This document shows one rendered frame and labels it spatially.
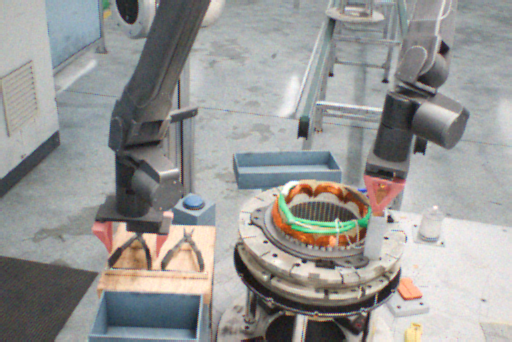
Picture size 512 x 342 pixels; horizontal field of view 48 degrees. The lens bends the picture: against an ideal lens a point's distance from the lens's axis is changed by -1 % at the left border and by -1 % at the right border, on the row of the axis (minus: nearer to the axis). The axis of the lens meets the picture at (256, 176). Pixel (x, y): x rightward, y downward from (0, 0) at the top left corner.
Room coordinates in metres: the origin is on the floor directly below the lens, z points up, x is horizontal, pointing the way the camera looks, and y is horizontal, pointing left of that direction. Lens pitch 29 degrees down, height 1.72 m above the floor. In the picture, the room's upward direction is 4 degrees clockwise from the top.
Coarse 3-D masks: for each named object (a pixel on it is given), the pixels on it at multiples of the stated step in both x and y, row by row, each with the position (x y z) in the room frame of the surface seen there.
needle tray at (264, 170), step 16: (240, 160) 1.28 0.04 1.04; (256, 160) 1.29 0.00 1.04; (272, 160) 1.29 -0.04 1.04; (288, 160) 1.30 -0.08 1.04; (304, 160) 1.31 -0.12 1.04; (320, 160) 1.32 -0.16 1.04; (240, 176) 1.18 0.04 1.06; (256, 176) 1.18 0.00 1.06; (272, 176) 1.19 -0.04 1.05; (288, 176) 1.20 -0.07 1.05; (304, 176) 1.20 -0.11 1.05; (320, 176) 1.21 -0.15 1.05; (336, 176) 1.22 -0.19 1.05
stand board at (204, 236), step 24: (120, 240) 0.89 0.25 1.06; (168, 240) 0.90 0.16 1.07; (120, 264) 0.82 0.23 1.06; (144, 264) 0.82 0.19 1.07; (168, 264) 0.82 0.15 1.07; (192, 264) 0.83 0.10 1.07; (120, 288) 0.75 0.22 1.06; (144, 288) 0.76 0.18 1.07; (168, 288) 0.76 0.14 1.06; (192, 288) 0.76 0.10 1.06
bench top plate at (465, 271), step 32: (416, 224) 1.45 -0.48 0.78; (448, 224) 1.46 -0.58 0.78; (480, 224) 1.47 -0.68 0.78; (416, 256) 1.29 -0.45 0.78; (448, 256) 1.30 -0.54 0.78; (480, 256) 1.30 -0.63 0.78; (224, 288) 1.10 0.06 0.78; (448, 288) 1.16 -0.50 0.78; (480, 288) 1.17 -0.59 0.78; (416, 320) 1.03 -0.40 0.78; (448, 320) 1.04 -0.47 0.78; (480, 320) 1.05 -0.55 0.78
